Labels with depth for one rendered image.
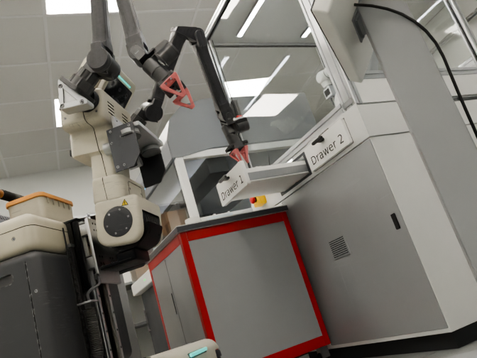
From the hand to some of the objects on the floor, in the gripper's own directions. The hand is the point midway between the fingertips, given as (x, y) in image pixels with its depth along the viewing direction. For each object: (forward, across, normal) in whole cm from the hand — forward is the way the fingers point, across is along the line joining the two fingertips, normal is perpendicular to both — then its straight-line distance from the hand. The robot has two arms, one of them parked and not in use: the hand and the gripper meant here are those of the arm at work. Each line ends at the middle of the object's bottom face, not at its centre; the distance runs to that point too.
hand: (244, 162), depth 217 cm
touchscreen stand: (+97, +12, +94) cm, 136 cm away
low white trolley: (+94, +24, -42) cm, 106 cm away
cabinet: (+107, -55, +1) cm, 120 cm away
